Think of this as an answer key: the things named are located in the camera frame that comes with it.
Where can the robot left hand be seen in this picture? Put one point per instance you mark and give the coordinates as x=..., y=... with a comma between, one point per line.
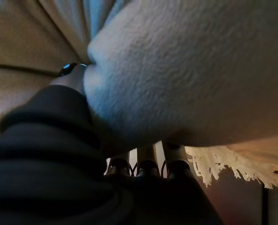
x=47, y=164

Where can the white fringed square cushion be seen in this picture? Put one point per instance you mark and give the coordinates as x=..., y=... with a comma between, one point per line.
x=188, y=70

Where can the glossy brown wooden wardrobe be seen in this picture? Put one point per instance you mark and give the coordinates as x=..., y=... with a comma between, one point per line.
x=242, y=206

